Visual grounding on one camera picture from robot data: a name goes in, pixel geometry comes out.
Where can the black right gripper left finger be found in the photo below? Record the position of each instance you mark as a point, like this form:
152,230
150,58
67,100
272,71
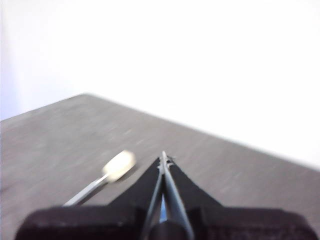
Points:
100,222

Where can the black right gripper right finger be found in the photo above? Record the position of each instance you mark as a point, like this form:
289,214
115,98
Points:
237,225

